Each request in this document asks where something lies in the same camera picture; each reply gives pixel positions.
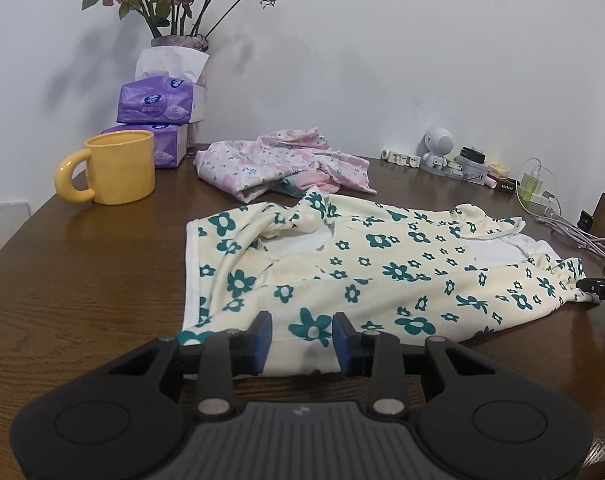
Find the black charger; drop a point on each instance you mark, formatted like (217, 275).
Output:
(472, 154)

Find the cream green-flowered garment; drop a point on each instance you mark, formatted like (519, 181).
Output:
(382, 270)

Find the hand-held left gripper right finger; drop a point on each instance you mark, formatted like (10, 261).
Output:
(341, 342)

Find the red black box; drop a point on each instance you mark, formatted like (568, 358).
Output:
(505, 186)

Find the white power strip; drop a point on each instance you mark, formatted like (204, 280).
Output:
(540, 203)

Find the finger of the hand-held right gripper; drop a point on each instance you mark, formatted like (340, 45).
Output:
(587, 284)

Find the yellow mug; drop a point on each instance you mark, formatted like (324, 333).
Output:
(122, 170)

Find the open purple tissue pack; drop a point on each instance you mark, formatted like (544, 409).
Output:
(152, 102)

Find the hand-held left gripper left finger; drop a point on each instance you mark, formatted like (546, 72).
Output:
(262, 340)

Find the small black square item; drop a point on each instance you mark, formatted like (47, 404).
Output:
(585, 220)

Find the pale yellow small box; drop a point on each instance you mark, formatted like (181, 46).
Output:
(497, 169)

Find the sealed purple tissue pack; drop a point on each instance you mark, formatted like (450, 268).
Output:
(167, 145)

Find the white robot-shaped speaker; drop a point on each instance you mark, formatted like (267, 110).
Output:
(438, 139)

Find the white tube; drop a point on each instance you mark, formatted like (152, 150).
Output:
(490, 181)

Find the pink floral garment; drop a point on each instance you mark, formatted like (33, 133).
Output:
(242, 165)

